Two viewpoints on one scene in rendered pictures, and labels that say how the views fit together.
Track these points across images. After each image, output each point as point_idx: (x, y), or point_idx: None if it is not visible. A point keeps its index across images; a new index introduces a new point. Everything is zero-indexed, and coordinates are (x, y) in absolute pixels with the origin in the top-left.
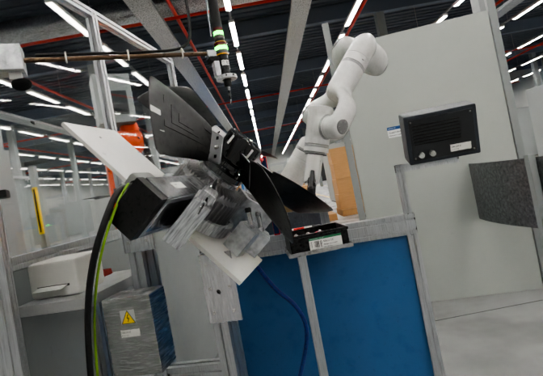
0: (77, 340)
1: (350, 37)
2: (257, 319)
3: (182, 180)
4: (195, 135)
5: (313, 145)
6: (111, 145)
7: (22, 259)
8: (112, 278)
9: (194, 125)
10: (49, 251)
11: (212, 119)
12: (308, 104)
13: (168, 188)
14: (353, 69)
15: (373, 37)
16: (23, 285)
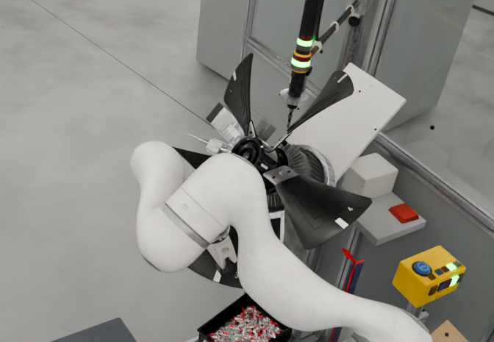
0: (400, 243)
1: (206, 160)
2: None
3: (243, 135)
4: (241, 112)
5: None
6: (355, 102)
7: (389, 149)
8: (367, 210)
9: (242, 105)
10: (412, 165)
11: (292, 128)
12: (402, 310)
13: (222, 123)
14: None
15: (131, 155)
16: None
